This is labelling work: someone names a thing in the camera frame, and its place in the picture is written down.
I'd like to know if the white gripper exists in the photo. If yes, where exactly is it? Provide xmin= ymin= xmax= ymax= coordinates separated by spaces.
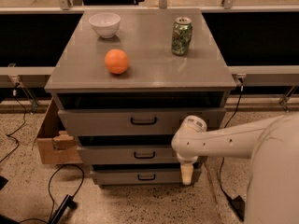
xmin=171 ymin=116 xmax=207 ymax=185

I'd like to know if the green soda can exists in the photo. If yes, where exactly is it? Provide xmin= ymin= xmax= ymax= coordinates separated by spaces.
xmin=171 ymin=17 xmax=192 ymax=56

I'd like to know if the grey drawer cabinet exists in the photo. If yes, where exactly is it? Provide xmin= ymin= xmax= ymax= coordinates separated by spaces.
xmin=44 ymin=7 xmax=237 ymax=189

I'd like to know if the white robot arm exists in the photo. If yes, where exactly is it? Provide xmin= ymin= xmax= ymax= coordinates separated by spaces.
xmin=171 ymin=113 xmax=299 ymax=224

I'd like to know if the grey top drawer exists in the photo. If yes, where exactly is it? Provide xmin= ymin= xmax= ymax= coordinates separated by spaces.
xmin=58 ymin=108 xmax=226 ymax=136

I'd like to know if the white ceramic bowl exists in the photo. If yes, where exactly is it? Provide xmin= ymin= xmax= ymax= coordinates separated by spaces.
xmin=89 ymin=12 xmax=121 ymax=38

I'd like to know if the grey bottom drawer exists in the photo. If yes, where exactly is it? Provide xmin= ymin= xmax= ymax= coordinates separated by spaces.
xmin=90 ymin=167 xmax=203 ymax=186

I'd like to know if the black cable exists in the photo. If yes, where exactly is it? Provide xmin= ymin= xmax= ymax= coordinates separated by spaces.
xmin=18 ymin=163 xmax=86 ymax=224
xmin=218 ymin=77 xmax=245 ymax=201
xmin=0 ymin=82 xmax=28 ymax=165

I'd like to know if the brown cardboard box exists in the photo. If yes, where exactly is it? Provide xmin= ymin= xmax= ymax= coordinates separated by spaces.
xmin=36 ymin=100 xmax=81 ymax=164

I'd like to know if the black cable right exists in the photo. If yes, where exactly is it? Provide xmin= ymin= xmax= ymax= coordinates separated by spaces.
xmin=218 ymin=77 xmax=245 ymax=201

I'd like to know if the grey drawer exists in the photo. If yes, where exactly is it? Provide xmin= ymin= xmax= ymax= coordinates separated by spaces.
xmin=58 ymin=108 xmax=226 ymax=136
xmin=90 ymin=167 xmax=203 ymax=186
xmin=78 ymin=145 xmax=178 ymax=165

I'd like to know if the orange fruit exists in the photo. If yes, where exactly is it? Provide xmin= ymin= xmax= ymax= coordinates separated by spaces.
xmin=105 ymin=49 xmax=129 ymax=75

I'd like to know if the black cable bottom left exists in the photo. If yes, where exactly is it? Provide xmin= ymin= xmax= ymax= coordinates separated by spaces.
xmin=18 ymin=163 xmax=86 ymax=224

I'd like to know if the black device bottom left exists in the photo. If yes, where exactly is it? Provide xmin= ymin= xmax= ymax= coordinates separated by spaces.
xmin=48 ymin=195 xmax=78 ymax=224

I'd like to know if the black power adapter right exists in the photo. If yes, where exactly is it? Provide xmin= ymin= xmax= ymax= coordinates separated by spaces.
xmin=230 ymin=196 xmax=245 ymax=221

